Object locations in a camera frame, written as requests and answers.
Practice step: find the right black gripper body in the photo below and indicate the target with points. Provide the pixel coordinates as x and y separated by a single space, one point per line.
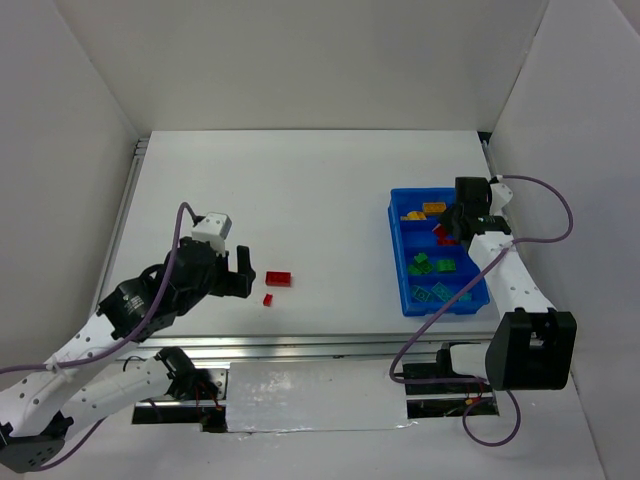
455 220

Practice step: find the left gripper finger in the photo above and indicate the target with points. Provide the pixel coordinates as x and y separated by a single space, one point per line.
244 266
237 288

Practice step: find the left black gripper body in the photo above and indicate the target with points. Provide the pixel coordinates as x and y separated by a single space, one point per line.
233 280

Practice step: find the large red lego brick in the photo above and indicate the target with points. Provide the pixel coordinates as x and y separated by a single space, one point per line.
278 279

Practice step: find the orange lego brick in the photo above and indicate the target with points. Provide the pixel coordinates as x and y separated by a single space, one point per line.
434 208

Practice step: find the green square lego brick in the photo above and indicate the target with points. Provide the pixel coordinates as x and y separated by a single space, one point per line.
446 265

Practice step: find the yellow lego brick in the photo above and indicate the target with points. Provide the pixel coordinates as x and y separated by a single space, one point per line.
414 216

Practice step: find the green curved lego brick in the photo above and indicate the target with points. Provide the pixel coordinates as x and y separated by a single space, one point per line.
420 258

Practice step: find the red flower lego piece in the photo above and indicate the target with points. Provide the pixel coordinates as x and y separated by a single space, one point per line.
440 231

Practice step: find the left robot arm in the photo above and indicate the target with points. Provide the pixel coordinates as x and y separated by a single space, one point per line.
59 398

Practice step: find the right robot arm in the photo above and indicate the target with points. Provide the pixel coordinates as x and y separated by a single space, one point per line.
533 344

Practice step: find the blue compartment tray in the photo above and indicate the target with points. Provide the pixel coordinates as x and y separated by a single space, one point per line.
412 237

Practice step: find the green lego with red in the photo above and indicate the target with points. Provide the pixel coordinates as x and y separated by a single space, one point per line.
425 267

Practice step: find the light blue long lego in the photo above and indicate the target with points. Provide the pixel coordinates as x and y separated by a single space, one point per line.
442 292

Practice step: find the teal square lego brick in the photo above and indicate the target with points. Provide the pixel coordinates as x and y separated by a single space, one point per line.
420 294

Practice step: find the white foil cover plate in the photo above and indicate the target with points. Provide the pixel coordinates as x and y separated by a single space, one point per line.
315 396

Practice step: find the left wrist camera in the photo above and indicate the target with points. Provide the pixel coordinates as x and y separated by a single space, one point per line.
213 229

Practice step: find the aluminium frame rail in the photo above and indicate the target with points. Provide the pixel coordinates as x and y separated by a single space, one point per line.
277 348

